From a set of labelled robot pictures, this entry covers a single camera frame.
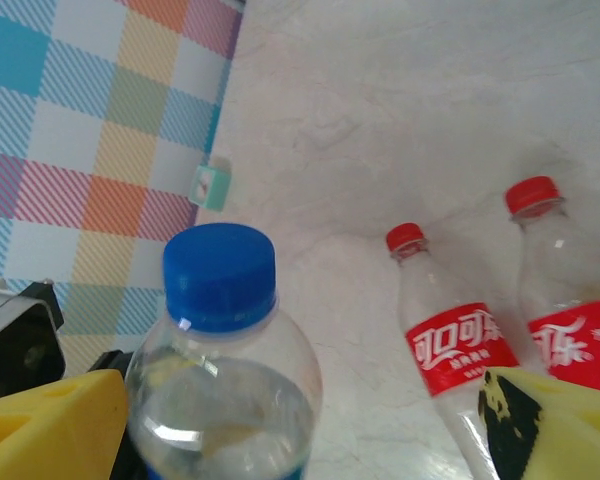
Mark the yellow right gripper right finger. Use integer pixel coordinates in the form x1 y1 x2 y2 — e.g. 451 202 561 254
477 367 600 480

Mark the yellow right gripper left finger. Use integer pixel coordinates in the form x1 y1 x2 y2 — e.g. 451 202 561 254
0 368 130 480

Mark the small teal box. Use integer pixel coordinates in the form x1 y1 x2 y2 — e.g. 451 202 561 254
188 155 232 211

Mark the pastel checkered cloth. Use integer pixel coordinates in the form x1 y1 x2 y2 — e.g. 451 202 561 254
0 0 246 377

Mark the red cap cola bottle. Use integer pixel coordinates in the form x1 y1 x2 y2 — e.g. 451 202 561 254
503 175 600 396
384 222 522 480

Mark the grey black camera box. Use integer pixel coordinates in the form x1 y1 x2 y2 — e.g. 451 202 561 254
0 281 66 404

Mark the blue cap clear bottle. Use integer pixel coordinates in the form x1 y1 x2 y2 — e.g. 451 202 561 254
124 223 324 480

